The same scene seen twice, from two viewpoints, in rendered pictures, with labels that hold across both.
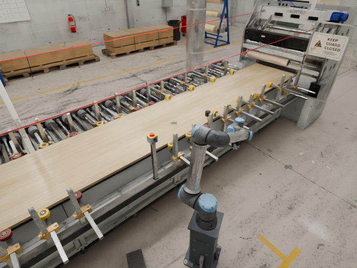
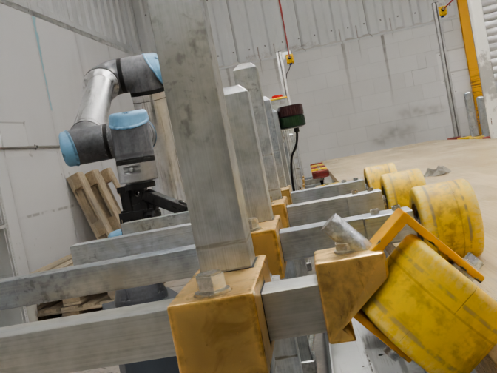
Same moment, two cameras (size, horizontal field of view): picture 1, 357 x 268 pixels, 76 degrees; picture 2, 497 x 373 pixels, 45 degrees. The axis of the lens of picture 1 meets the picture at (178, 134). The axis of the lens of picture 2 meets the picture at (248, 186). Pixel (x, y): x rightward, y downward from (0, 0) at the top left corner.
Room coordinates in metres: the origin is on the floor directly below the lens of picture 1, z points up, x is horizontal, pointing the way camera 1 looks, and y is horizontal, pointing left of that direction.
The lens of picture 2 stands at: (3.06, -1.38, 1.05)
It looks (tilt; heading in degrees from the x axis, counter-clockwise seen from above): 3 degrees down; 137
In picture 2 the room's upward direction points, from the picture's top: 11 degrees counter-clockwise
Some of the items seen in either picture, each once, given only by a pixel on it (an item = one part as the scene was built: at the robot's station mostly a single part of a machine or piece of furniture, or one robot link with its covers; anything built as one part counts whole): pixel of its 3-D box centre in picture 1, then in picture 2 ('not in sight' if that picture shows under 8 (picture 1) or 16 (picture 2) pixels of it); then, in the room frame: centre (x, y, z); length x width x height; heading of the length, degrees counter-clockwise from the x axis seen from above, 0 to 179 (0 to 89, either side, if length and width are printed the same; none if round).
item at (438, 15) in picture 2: not in sight; (452, 83); (1.09, 2.51, 1.25); 0.15 x 0.08 x 1.10; 131
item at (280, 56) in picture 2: not in sight; (296, 121); (0.28, 1.80, 1.20); 0.15 x 0.12 x 1.00; 131
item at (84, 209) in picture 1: (82, 212); not in sight; (1.12, 0.77, 0.81); 0.14 x 0.06 x 0.05; 131
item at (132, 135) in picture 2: (238, 124); (132, 136); (1.86, -0.59, 1.14); 0.10 x 0.09 x 0.12; 140
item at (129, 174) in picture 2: not in sight; (137, 173); (1.87, -0.59, 1.05); 0.10 x 0.09 x 0.05; 130
